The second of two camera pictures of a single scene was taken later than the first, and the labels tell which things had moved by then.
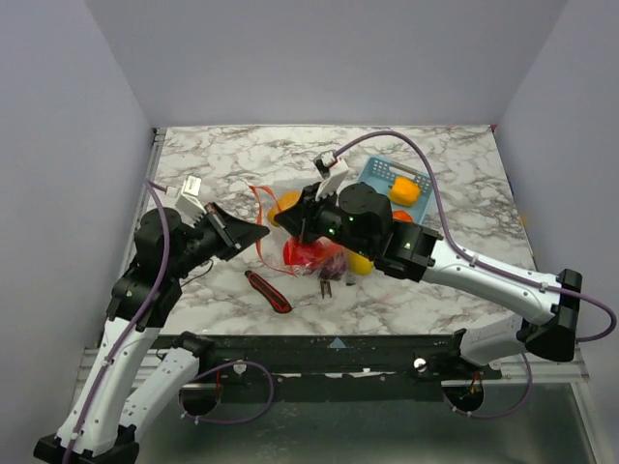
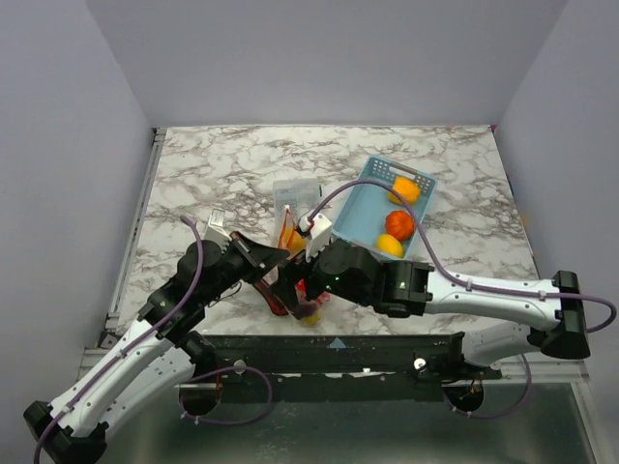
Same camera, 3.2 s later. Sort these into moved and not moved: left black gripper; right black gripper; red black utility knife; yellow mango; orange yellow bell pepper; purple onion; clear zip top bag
Moved: left black gripper; clear zip top bag; yellow mango; purple onion; right black gripper
Not moved: red black utility knife; orange yellow bell pepper
